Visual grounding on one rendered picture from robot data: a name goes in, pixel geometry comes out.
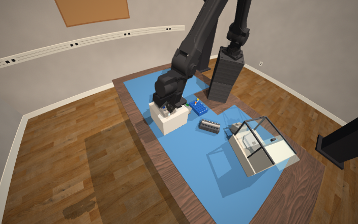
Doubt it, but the blue flat mat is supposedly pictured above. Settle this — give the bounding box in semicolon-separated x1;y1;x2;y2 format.
123;68;284;224

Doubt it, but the blue tube rack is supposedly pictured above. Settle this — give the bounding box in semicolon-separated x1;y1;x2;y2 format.
189;100;208;116

